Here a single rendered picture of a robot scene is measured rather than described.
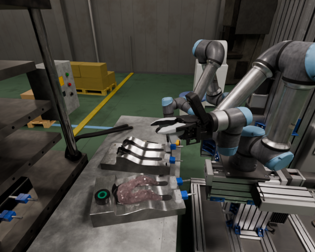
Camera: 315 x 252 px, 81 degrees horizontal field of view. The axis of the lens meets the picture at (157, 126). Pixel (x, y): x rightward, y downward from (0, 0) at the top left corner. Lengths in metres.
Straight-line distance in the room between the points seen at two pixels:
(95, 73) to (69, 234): 4.38
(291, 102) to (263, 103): 0.40
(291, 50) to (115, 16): 6.84
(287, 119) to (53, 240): 1.20
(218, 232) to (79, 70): 4.68
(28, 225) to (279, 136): 1.32
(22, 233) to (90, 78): 4.37
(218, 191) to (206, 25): 6.32
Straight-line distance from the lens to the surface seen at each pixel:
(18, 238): 1.31
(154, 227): 1.11
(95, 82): 5.23
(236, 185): 1.20
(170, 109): 1.25
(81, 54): 8.05
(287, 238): 2.05
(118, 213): 1.09
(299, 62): 0.82
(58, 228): 1.22
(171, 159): 1.31
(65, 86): 1.66
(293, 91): 0.86
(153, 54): 7.20
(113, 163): 1.38
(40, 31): 1.32
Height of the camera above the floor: 1.75
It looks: 30 degrees down
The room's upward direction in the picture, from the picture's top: straight up
